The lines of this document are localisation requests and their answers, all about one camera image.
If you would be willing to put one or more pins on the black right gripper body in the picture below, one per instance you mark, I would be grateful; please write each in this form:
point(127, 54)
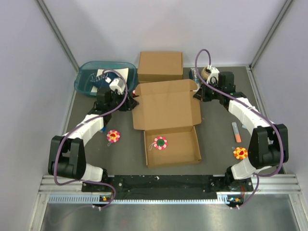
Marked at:
point(210, 93)

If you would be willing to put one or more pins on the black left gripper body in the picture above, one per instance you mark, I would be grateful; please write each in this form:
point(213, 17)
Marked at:
point(116, 97)

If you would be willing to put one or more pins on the brown cardboard box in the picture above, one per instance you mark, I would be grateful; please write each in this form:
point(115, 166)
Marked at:
point(168, 109)

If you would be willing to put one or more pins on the pink flower toy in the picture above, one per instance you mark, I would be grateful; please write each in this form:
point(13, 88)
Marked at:
point(159, 143)
point(113, 136)

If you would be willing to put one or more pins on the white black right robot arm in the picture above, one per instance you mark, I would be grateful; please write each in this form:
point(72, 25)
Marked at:
point(268, 146)

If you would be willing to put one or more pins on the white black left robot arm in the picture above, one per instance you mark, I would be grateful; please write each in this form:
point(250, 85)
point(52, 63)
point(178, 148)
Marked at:
point(67, 152)

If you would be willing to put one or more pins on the blue toothpaste box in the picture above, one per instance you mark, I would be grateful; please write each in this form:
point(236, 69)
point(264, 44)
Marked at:
point(193, 76)

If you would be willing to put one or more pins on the upper folded cardboard box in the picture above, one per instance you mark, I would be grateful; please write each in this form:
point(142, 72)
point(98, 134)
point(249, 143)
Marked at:
point(157, 66)

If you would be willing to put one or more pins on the beige ceramic mug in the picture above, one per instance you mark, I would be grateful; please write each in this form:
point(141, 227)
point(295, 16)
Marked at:
point(205, 73)

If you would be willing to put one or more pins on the dark blue shoe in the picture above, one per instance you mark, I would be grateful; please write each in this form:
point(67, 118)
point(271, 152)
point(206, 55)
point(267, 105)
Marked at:
point(101, 81)

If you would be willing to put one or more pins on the teal plastic bin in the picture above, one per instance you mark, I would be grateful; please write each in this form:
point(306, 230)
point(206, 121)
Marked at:
point(82, 82)

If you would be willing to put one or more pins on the orange grey marker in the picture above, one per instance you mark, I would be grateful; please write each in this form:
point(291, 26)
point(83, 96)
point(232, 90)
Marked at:
point(236, 132)

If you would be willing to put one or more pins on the orange flower toy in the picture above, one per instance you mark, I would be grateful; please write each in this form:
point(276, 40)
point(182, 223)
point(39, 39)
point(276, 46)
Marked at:
point(240, 153)

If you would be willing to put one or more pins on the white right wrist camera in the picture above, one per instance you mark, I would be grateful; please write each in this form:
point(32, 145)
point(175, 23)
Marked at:
point(212, 75)

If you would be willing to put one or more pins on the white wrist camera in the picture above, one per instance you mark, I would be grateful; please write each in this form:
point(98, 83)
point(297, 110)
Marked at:
point(212, 75)
point(117, 84)

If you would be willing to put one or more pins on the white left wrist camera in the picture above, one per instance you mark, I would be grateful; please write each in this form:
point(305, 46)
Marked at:
point(117, 84)

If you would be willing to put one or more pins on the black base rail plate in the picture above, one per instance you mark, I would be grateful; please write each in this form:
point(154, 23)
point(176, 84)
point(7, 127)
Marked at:
point(175, 186)

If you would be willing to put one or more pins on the grey slotted cable duct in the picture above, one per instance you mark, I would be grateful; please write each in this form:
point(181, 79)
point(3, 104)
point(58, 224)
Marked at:
point(103, 199)

